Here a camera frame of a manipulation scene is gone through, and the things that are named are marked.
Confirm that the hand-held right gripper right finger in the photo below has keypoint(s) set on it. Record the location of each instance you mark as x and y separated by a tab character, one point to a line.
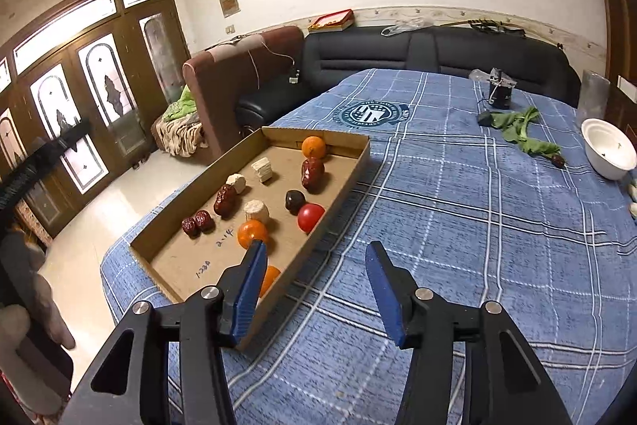
383	295

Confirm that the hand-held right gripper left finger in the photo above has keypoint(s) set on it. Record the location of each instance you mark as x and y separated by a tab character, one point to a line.
251	290

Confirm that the orange mandarin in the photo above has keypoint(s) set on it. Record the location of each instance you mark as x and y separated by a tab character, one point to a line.
313	146
251	233
271	279

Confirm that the cardboard tray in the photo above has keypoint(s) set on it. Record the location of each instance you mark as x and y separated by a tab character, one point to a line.
199	255

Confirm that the large white yam piece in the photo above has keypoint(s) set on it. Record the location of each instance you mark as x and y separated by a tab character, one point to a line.
256	211

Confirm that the red tomato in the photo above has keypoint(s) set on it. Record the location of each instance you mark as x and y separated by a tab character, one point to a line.
311	217

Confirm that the dark round passion fruit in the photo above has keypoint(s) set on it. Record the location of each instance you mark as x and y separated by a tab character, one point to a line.
294	201

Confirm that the small white yam piece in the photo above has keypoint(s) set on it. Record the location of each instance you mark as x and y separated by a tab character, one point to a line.
262	169
236	182

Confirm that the person's left hand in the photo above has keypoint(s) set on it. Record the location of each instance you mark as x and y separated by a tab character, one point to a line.
35	285

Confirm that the wooden glass door set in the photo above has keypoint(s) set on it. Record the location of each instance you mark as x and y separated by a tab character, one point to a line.
74	106

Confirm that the blue plaid tablecloth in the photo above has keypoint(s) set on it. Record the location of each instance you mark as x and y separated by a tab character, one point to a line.
448	231

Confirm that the beige blanket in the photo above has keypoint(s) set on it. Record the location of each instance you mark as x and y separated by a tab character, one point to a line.
181	136

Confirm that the green cloth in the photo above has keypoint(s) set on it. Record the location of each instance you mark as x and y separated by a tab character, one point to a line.
181	106

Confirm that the black power adapter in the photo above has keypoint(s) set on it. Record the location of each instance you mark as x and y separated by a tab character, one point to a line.
483	119

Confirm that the green leafy vegetable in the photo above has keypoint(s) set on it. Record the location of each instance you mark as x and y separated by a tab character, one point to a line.
527	133

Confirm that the brown sofa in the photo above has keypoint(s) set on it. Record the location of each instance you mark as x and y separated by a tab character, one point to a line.
234	71

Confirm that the dark dried date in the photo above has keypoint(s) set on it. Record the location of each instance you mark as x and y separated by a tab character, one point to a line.
558	160

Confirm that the black electronic device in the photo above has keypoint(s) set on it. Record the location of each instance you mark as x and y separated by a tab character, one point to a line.
500	92

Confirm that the black leather sofa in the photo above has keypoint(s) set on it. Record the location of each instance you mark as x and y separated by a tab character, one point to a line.
398	56

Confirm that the white bowl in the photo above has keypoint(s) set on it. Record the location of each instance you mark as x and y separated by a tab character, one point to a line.
608	146

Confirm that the clear plastic bag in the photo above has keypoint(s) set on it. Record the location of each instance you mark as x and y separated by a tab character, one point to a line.
405	25

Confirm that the red flat box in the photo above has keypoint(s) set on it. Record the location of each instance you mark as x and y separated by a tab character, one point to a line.
331	20

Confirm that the dark stick bundle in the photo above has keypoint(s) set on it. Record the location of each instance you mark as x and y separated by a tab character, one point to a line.
490	26

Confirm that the clear plastic container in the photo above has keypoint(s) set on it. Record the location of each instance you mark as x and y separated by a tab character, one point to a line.
594	94

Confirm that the wooden partition counter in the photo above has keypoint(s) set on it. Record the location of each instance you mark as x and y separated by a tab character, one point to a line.
619	7

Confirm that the small framed wall notice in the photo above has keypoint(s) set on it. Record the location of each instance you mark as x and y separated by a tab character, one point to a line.
229	2

